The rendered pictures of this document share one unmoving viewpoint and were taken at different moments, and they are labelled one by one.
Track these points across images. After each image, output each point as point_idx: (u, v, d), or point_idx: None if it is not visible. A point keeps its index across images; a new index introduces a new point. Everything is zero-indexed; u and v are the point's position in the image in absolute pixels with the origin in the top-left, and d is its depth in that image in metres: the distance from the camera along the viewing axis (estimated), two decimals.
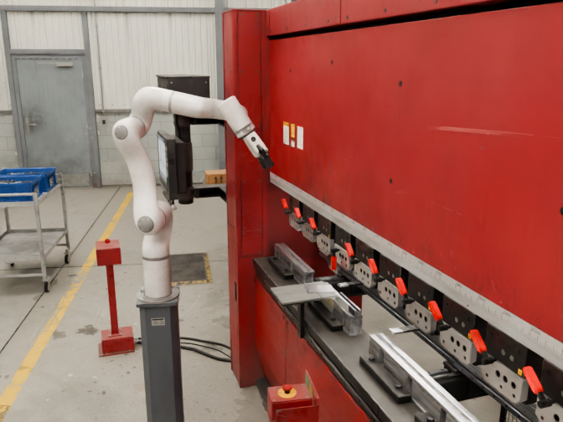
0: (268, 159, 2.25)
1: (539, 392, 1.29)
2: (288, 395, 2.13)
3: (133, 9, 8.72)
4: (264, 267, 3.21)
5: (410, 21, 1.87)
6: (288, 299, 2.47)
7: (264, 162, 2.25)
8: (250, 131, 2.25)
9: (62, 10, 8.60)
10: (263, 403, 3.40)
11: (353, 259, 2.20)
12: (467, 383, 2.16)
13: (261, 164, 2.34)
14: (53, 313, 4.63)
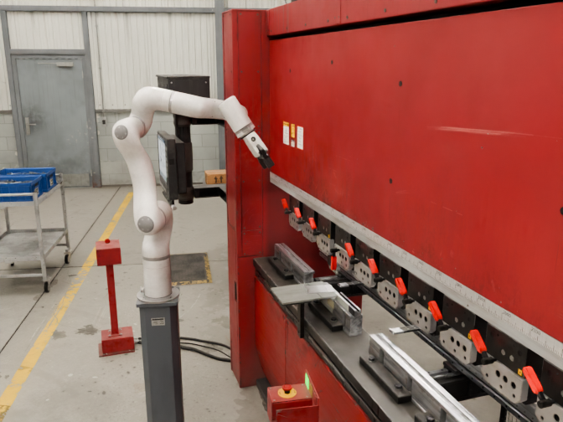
0: (268, 159, 2.25)
1: (539, 392, 1.29)
2: (288, 395, 2.13)
3: (133, 9, 8.72)
4: (264, 267, 3.21)
5: (410, 21, 1.87)
6: (288, 299, 2.47)
7: (264, 162, 2.25)
8: (250, 131, 2.25)
9: (62, 10, 8.60)
10: (263, 403, 3.40)
11: (353, 259, 2.20)
12: (467, 383, 2.16)
13: (261, 164, 2.34)
14: (53, 313, 4.63)
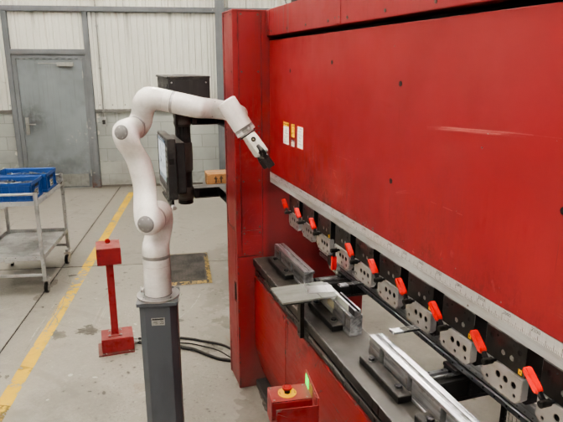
0: (268, 159, 2.25)
1: (539, 392, 1.29)
2: (288, 395, 2.13)
3: (133, 9, 8.72)
4: (264, 267, 3.21)
5: (410, 21, 1.87)
6: (288, 299, 2.47)
7: (264, 162, 2.25)
8: (250, 131, 2.25)
9: (62, 10, 8.60)
10: (263, 403, 3.40)
11: (353, 259, 2.20)
12: (467, 383, 2.16)
13: (261, 164, 2.34)
14: (53, 313, 4.63)
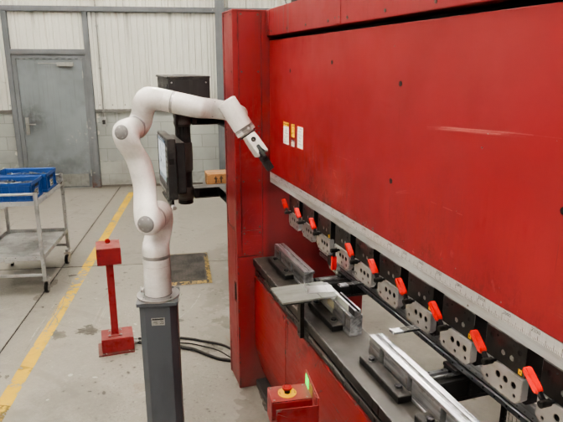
0: (267, 162, 2.29)
1: (539, 392, 1.29)
2: (288, 395, 2.13)
3: (133, 9, 8.72)
4: (264, 267, 3.21)
5: (410, 21, 1.87)
6: (288, 299, 2.47)
7: (264, 164, 2.29)
8: (250, 131, 2.25)
9: (62, 10, 8.60)
10: (263, 403, 3.40)
11: (353, 259, 2.20)
12: (467, 383, 2.16)
13: (265, 166, 2.30)
14: (53, 313, 4.63)
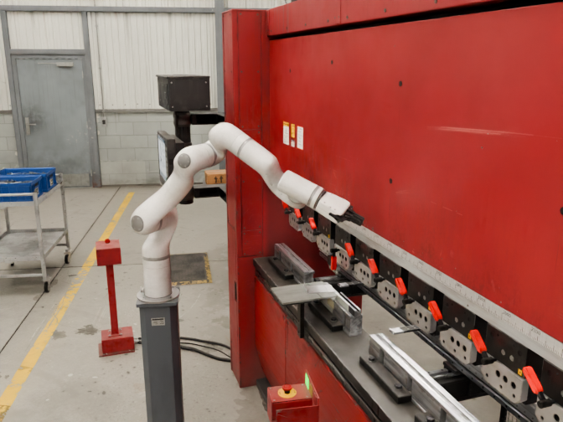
0: None
1: (539, 392, 1.29)
2: (288, 395, 2.13)
3: (133, 9, 8.72)
4: (264, 267, 3.21)
5: (410, 21, 1.87)
6: (288, 299, 2.47)
7: (356, 213, 1.99)
8: None
9: (62, 10, 8.60)
10: (263, 403, 3.40)
11: (353, 259, 2.20)
12: (467, 383, 2.16)
13: (358, 216, 1.98)
14: (53, 313, 4.63)
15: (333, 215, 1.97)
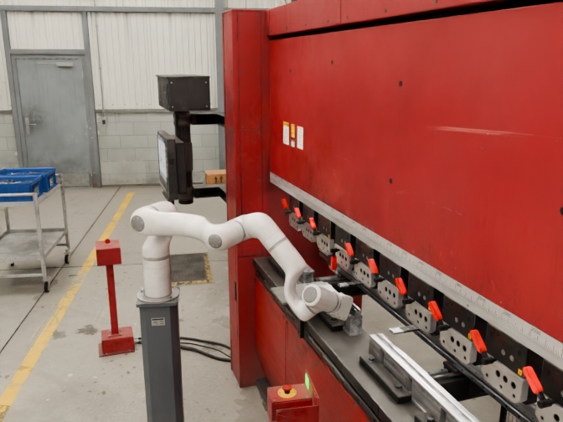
0: (348, 313, 2.29)
1: (539, 392, 1.29)
2: (288, 395, 2.13)
3: (133, 9, 8.72)
4: (264, 267, 3.21)
5: (410, 21, 1.87)
6: None
7: None
8: None
9: (62, 10, 8.60)
10: (263, 403, 3.40)
11: (353, 259, 2.20)
12: (467, 383, 2.16)
13: None
14: (53, 313, 4.63)
15: None
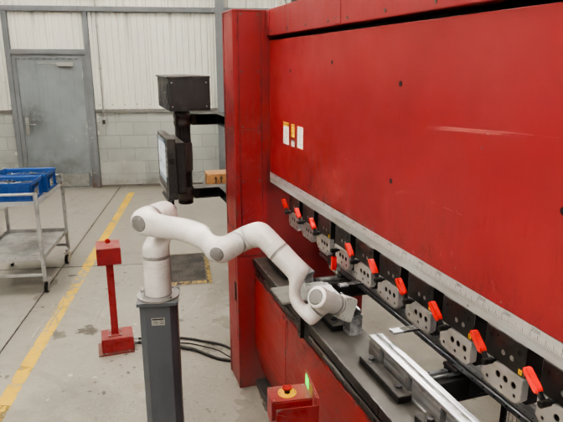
0: (353, 315, 2.32)
1: (539, 392, 1.29)
2: (288, 395, 2.13)
3: (133, 9, 8.72)
4: (264, 267, 3.21)
5: (410, 21, 1.87)
6: (288, 299, 2.47)
7: None
8: None
9: (62, 10, 8.60)
10: (263, 403, 3.40)
11: (353, 259, 2.20)
12: (467, 383, 2.16)
13: None
14: (53, 313, 4.63)
15: None
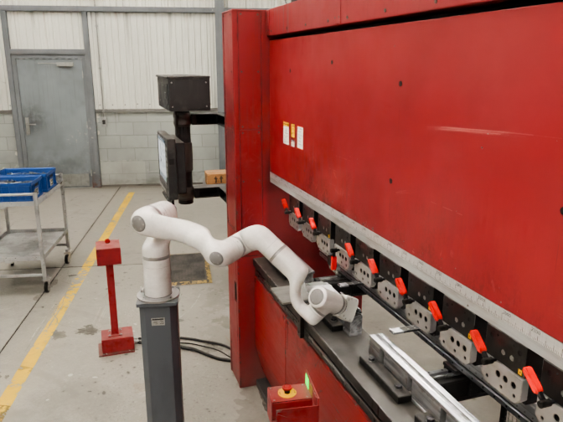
0: (354, 315, 2.32)
1: (539, 392, 1.29)
2: (288, 395, 2.13)
3: (133, 9, 8.72)
4: (264, 267, 3.21)
5: (410, 21, 1.87)
6: (288, 299, 2.47)
7: None
8: None
9: (62, 10, 8.60)
10: (263, 403, 3.40)
11: (353, 259, 2.20)
12: (467, 383, 2.16)
13: None
14: (53, 313, 4.63)
15: None
